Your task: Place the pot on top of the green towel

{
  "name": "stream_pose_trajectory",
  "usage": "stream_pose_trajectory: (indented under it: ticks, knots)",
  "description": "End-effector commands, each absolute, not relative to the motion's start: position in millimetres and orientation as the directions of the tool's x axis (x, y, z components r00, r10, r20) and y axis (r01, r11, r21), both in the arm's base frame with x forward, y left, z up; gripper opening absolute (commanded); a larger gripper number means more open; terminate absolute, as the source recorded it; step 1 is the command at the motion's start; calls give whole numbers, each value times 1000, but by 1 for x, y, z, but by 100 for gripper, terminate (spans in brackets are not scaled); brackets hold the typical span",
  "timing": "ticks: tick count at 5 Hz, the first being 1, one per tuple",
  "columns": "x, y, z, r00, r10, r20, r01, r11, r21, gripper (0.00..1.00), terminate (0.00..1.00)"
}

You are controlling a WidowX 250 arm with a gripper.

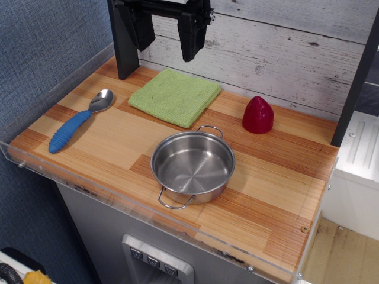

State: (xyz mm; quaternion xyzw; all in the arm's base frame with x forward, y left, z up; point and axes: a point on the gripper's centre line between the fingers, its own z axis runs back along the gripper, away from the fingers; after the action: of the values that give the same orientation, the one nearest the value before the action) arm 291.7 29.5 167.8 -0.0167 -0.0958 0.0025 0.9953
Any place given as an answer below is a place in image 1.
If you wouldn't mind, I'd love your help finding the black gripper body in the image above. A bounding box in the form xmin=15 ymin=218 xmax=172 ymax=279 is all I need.
xmin=115 ymin=1 xmax=215 ymax=25

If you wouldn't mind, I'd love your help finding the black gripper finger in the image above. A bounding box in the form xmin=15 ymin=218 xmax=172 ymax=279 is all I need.
xmin=124 ymin=7 xmax=155 ymax=51
xmin=178 ymin=12 xmax=207 ymax=62

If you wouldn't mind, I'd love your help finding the stainless steel pan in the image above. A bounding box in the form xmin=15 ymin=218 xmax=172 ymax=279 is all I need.
xmin=150 ymin=125 xmax=236 ymax=210

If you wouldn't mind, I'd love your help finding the green folded cloth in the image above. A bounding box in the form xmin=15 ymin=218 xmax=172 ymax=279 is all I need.
xmin=128 ymin=69 xmax=221 ymax=129

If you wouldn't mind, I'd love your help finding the red cone shaped toy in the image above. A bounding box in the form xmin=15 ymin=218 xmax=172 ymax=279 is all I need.
xmin=242 ymin=96 xmax=274 ymax=134

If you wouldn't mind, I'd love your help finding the grey toy fridge cabinet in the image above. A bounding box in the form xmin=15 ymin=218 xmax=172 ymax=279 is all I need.
xmin=57 ymin=185 xmax=267 ymax=283

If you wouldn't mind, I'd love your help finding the white ridged side counter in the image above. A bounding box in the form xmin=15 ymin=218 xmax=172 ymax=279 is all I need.
xmin=321 ymin=111 xmax=378 ymax=240

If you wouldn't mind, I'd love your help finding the silver dispenser button panel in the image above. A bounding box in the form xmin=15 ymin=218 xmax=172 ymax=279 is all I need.
xmin=122 ymin=234 xmax=195 ymax=283

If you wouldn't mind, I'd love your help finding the yellow object at corner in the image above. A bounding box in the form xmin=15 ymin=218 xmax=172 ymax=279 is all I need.
xmin=23 ymin=270 xmax=53 ymax=284

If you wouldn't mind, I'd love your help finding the black left vertical post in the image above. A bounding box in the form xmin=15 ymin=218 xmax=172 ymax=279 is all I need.
xmin=107 ymin=0 xmax=140 ymax=80

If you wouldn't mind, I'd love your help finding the black vertical post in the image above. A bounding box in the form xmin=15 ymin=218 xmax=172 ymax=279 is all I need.
xmin=330 ymin=11 xmax=378 ymax=147
xmin=107 ymin=0 xmax=140 ymax=80

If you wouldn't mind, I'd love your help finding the blue handled metal spoon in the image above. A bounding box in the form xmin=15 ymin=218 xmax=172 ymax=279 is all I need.
xmin=48 ymin=89 xmax=114 ymax=154

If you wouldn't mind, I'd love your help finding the black right vertical post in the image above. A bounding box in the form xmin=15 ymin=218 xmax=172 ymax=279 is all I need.
xmin=330 ymin=11 xmax=378 ymax=147

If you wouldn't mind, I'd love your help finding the black braided cable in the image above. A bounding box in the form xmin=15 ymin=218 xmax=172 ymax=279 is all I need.
xmin=0 ymin=262 xmax=20 ymax=284

